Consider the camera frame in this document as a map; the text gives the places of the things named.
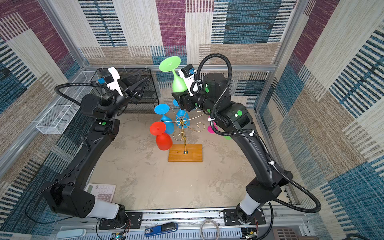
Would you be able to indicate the magenta wine glass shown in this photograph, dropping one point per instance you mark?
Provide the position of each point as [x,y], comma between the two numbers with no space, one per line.
[213,125]

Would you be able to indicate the blue wine glass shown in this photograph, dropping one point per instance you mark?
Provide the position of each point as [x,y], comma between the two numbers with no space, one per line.
[162,110]
[182,115]

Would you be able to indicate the gold wire glass rack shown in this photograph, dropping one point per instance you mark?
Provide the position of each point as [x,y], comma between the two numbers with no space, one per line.
[176,128]

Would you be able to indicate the aluminium mounting rail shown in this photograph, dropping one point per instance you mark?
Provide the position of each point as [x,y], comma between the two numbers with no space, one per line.
[198,224]

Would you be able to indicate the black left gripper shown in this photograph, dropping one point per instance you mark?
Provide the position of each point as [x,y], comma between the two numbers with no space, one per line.
[131,95]

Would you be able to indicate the wooden rack base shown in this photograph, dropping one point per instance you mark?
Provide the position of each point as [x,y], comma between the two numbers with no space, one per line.
[189,153]

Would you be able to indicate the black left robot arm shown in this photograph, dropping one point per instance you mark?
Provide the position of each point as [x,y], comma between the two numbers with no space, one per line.
[66,194]

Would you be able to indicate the light blue flat device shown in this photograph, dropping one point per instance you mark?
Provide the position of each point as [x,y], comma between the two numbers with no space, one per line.
[71,234]

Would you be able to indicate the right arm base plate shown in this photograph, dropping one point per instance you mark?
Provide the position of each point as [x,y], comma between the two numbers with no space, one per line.
[231,218]

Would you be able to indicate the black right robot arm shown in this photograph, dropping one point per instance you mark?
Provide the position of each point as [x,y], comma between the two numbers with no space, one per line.
[212,95]

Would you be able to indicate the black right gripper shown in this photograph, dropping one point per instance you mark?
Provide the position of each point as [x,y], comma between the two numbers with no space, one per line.
[184,101]

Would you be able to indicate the blue black stapler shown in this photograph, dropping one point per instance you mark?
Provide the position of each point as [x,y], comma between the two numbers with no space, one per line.
[161,229]

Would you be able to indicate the red wine glass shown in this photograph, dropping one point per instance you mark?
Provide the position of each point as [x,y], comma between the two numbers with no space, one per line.
[163,140]

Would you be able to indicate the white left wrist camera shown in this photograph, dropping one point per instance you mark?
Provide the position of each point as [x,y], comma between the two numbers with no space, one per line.
[110,77]

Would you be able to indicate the black mesh shelf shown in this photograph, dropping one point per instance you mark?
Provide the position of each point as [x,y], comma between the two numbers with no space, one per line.
[150,98]

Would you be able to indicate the white pink calculator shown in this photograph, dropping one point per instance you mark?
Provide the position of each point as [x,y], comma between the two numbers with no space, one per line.
[104,192]

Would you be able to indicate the white wire basket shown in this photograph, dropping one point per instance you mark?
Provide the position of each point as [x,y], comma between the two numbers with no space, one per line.
[61,111]

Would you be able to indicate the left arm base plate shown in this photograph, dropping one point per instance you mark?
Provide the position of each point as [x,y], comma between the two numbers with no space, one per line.
[133,220]

